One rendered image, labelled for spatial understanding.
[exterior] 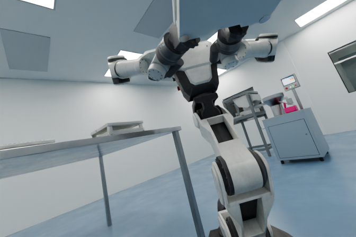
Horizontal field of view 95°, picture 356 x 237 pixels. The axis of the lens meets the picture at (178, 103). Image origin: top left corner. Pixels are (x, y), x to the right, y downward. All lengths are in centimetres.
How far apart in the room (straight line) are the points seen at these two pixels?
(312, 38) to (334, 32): 43
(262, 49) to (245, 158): 46
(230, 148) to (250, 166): 10
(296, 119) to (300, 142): 33
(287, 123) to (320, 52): 316
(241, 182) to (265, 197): 12
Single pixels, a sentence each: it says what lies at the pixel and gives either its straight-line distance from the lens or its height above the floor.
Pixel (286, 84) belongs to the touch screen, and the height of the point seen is 125.
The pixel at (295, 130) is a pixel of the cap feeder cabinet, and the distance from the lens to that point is 310.
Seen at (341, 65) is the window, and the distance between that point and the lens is 587.
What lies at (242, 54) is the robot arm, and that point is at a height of 102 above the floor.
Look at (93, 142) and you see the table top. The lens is 93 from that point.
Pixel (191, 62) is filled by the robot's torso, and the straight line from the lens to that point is 91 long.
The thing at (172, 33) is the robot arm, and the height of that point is 105.
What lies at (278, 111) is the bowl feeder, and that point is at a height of 83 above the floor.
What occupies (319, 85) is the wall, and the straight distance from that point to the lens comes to 576.
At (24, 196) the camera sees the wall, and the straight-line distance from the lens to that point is 442.
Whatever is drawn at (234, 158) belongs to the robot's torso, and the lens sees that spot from 66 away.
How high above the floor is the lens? 73
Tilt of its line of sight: 13 degrees up
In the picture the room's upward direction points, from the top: 15 degrees counter-clockwise
